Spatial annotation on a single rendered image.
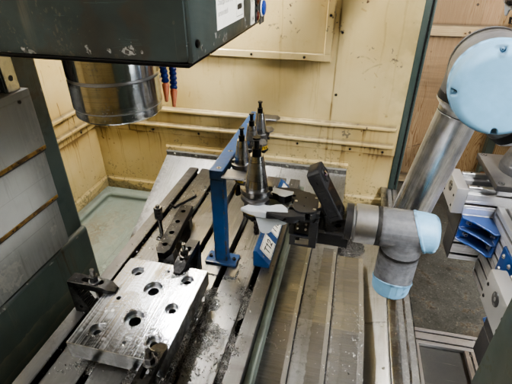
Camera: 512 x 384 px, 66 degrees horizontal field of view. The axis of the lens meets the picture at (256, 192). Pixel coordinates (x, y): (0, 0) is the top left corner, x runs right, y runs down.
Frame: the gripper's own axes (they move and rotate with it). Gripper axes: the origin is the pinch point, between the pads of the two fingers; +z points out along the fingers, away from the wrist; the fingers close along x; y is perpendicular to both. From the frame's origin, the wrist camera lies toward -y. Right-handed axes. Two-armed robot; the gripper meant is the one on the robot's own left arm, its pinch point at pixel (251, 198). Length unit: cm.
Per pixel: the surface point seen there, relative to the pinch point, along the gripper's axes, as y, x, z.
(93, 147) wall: 45, 96, 108
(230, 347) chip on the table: 41.6, -4.2, 3.8
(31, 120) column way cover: -1, 21, 68
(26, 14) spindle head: -33.6, -12.7, 29.7
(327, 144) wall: 32, 101, -10
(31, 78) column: -10, 31, 73
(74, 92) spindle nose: -21.0, -7.4, 29.0
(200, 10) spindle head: -34.7, -8.0, 5.3
